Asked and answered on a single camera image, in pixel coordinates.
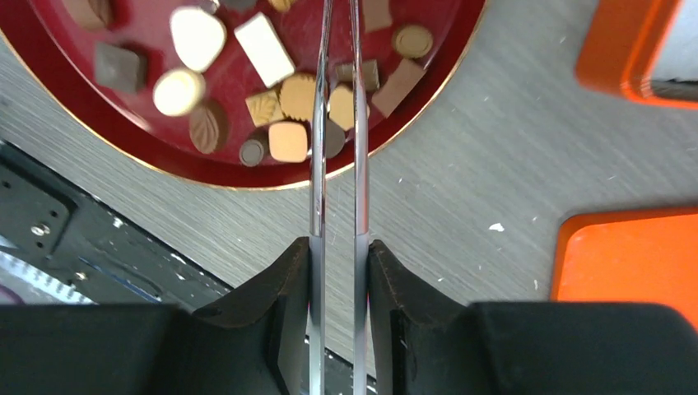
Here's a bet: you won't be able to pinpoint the orange chocolate box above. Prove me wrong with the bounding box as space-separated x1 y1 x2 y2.
575 0 697 110

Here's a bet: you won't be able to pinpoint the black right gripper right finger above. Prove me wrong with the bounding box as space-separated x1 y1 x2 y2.
368 240 697 394

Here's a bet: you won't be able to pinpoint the dark square pyramid chocolate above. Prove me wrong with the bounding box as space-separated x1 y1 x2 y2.
93 42 147 94

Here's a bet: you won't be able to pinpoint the white oval chocolate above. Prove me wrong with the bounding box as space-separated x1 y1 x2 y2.
152 67 206 117

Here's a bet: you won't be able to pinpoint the small brown leaf chocolate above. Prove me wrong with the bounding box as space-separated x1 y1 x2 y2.
188 99 230 155

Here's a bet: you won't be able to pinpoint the caramel cylinder chocolate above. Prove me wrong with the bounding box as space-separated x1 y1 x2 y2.
392 24 434 59

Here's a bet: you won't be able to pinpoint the caramel rounded square chocolate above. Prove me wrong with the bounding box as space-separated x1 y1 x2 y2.
268 121 309 163

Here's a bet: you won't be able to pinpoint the caramel leaf square chocolate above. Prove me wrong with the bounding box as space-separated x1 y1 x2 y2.
245 90 285 127

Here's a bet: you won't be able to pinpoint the orange box lid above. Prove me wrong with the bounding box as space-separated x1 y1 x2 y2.
550 207 697 325

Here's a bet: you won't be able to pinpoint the small dark round chocolate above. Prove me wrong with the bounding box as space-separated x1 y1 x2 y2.
239 135 269 167

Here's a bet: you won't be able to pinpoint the white rounded chocolate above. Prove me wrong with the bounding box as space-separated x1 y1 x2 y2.
170 6 227 72

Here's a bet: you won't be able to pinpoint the milk brown bar chocolate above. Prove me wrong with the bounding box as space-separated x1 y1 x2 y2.
361 0 393 33

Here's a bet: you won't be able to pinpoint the white rectangular chocolate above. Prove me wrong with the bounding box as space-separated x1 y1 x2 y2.
234 12 295 88

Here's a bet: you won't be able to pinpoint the milk brown block chocolate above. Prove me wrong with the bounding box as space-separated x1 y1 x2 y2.
371 58 426 118

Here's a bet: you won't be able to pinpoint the metal tweezers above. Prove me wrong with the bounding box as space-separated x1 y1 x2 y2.
307 0 370 395

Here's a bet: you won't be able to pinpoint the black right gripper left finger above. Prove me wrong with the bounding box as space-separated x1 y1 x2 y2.
1 237 310 394

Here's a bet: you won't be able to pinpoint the round red plate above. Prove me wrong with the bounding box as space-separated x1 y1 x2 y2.
1 1 486 190

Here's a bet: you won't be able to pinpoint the caramel fluted chocolate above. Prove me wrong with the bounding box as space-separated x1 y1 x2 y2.
279 73 316 122

